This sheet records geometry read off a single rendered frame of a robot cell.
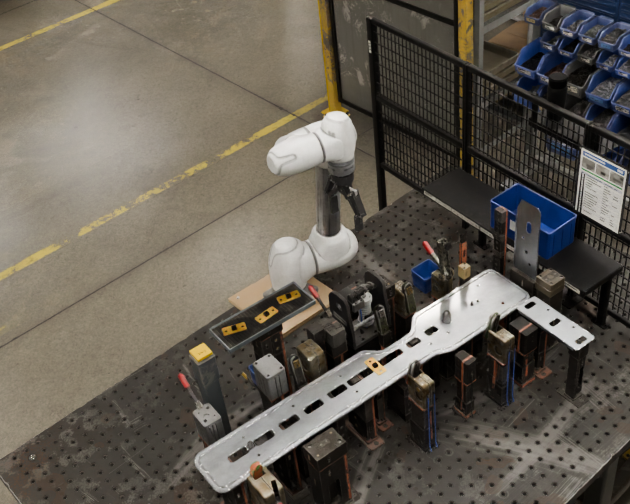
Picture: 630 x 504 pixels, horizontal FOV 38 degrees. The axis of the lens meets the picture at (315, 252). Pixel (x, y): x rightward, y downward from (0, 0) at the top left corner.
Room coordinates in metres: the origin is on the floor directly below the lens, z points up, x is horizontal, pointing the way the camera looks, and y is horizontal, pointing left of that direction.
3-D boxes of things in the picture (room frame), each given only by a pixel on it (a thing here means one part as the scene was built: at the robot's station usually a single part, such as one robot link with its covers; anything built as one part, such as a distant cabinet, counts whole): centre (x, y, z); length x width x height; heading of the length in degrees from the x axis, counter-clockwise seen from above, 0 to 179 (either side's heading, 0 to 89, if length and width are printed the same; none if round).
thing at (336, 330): (2.31, -0.03, 0.89); 0.13 x 0.11 x 0.38; 32
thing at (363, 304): (2.39, -0.14, 0.94); 0.18 x 0.13 x 0.49; 122
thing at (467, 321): (2.15, -0.15, 1.00); 1.38 x 0.22 x 0.02; 122
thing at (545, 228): (2.73, -0.86, 1.10); 0.30 x 0.17 x 0.13; 34
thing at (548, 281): (2.44, -0.86, 0.88); 0.08 x 0.08 x 0.36; 32
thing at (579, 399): (2.16, -0.89, 0.84); 0.11 x 0.06 x 0.29; 32
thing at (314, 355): (2.21, 0.06, 0.89); 0.13 x 0.11 x 0.38; 32
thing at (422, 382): (2.05, -0.30, 0.87); 0.12 x 0.09 x 0.35; 32
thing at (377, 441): (2.12, -0.09, 0.84); 0.17 x 0.06 x 0.29; 32
